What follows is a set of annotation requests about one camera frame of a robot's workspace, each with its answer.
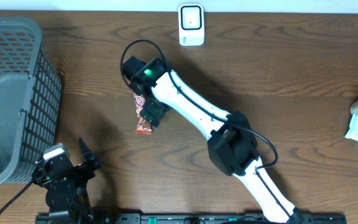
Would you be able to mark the white barcode scanner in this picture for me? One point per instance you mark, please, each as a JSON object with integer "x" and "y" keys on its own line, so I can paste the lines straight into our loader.
{"x": 191, "y": 25}

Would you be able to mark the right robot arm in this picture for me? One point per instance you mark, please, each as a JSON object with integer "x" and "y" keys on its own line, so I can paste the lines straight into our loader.
{"x": 232, "y": 145}

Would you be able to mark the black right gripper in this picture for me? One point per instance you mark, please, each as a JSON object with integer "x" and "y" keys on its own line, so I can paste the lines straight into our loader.
{"x": 150, "y": 112}

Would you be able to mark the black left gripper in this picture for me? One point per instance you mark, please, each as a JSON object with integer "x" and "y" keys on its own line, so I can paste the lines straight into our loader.
{"x": 83, "y": 172}

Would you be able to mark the red Top chocolate bar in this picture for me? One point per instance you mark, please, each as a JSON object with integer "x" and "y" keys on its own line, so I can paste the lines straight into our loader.
{"x": 143, "y": 126}

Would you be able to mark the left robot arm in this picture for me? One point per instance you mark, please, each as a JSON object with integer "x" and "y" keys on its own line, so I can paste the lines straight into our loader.
{"x": 67, "y": 196}

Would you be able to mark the grey plastic mesh basket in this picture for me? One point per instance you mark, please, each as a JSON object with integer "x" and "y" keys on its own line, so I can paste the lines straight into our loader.
{"x": 30, "y": 99}

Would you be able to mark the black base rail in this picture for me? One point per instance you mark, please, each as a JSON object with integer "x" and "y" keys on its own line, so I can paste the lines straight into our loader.
{"x": 135, "y": 218}

